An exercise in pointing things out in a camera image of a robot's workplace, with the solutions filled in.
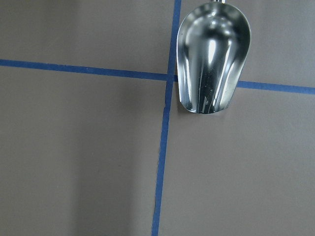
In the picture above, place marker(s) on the metal scoop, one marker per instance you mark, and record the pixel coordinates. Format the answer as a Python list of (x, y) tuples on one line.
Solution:
[(213, 42)]

